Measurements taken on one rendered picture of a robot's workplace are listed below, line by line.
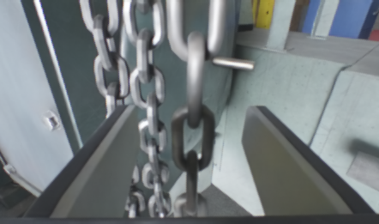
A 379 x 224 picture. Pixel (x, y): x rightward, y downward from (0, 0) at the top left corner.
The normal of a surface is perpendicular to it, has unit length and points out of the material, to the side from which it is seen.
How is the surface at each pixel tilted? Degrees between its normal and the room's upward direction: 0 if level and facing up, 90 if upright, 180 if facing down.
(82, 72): 90
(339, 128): 90
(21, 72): 90
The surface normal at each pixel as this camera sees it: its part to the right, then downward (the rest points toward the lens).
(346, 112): -0.73, 0.32
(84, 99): 0.88, 0.24
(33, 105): -0.47, 0.42
